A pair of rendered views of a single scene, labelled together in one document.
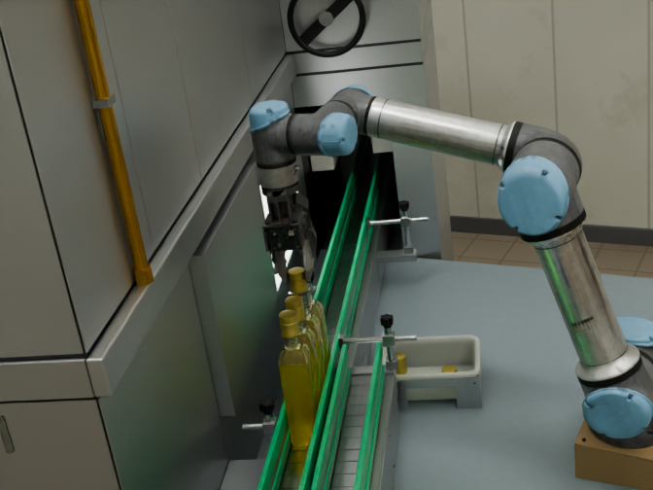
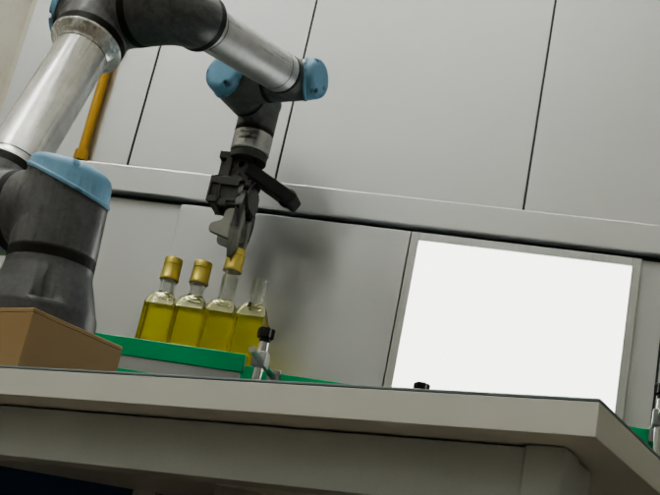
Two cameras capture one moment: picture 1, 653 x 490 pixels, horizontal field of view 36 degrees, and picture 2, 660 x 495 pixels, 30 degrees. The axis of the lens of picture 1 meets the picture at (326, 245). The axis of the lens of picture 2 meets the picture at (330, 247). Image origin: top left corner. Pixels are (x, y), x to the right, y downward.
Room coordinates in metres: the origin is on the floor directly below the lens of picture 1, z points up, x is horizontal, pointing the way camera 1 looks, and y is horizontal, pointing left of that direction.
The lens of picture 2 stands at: (2.08, -2.07, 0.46)
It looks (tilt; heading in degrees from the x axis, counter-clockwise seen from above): 20 degrees up; 93
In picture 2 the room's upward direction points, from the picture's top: 12 degrees clockwise
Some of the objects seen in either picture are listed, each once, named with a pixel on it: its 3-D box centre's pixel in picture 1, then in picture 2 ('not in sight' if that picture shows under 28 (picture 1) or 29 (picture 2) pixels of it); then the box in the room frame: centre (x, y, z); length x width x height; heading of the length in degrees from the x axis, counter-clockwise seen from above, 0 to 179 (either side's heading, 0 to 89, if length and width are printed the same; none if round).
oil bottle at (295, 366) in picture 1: (300, 393); (151, 348); (1.67, 0.09, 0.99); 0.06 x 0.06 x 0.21; 78
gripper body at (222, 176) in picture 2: (284, 215); (238, 184); (1.76, 0.07, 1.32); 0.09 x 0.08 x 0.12; 170
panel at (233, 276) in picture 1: (257, 238); (386, 315); (2.08, 0.15, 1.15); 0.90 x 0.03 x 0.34; 169
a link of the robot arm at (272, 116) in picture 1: (273, 133); (258, 109); (1.76, 0.07, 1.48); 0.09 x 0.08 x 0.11; 64
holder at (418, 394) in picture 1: (420, 375); not in sight; (1.99, -0.17, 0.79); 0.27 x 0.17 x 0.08; 79
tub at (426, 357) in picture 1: (431, 370); not in sight; (1.99, -0.20, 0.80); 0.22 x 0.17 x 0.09; 79
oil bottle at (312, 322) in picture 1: (310, 361); (211, 357); (1.79, 0.07, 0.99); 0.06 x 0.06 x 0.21; 80
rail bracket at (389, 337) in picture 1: (378, 342); (262, 368); (1.89, -0.08, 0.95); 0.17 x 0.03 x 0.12; 79
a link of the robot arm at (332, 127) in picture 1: (326, 131); (242, 83); (1.74, -0.03, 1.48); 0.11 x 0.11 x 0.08; 64
